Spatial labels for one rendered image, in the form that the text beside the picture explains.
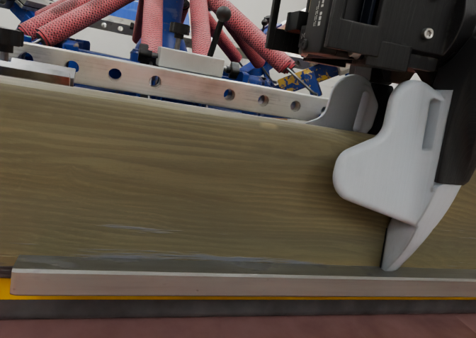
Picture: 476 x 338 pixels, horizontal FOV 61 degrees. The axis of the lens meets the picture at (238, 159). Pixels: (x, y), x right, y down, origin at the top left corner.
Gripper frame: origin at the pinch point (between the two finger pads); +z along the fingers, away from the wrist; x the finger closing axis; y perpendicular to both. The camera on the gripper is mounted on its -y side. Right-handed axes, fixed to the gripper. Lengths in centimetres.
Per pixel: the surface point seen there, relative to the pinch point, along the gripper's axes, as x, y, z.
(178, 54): -60, 4, -8
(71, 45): -94, 26, -7
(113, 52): -446, 20, -6
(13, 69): -30.6, 25.0, -3.7
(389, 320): 1.3, -1.1, 4.9
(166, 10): -113, 2, -22
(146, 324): 1.4, 12.3, 4.5
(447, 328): 2.0, -4.5, 5.0
